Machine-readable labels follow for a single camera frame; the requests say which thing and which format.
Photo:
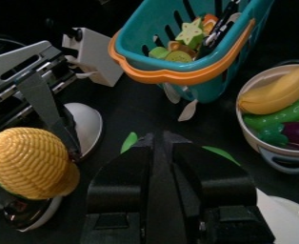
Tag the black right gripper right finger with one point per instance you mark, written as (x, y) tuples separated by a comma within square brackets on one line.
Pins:
[(215, 181)]

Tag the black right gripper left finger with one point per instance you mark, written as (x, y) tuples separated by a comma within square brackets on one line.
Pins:
[(118, 178)]

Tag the yellow toy corn cob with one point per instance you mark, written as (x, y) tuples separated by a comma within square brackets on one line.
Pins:
[(31, 162)]

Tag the white round toy pan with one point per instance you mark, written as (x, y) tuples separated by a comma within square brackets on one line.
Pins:
[(87, 127)]

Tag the green toy pepper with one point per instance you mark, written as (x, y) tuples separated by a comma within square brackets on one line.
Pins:
[(274, 135)]

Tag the white plate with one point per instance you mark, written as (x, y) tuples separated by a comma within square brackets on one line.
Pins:
[(289, 219)]

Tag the white paper tag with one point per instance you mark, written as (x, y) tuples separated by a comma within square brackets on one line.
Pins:
[(171, 93), (188, 111)]

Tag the green toy pea pod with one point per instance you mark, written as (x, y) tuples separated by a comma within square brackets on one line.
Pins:
[(278, 117)]

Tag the yellow toy banana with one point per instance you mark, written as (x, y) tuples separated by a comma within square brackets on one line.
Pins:
[(278, 93)]

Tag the light green toy food piece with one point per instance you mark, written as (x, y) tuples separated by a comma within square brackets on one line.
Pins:
[(159, 52)]

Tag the green kiwi slice toy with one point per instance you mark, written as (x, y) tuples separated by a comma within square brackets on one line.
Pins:
[(179, 56)]

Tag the brown-orange toy food piece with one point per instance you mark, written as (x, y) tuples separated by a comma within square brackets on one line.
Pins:
[(182, 47)]

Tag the yellow-green star fruit slice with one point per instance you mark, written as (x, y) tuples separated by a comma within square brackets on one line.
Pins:
[(191, 31)]

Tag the orange toy food piece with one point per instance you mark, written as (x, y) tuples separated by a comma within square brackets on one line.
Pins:
[(210, 24)]

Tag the black and white toy utensil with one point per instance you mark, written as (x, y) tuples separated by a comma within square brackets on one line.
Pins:
[(219, 27)]

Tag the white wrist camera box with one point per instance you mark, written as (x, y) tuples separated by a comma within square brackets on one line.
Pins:
[(96, 55)]

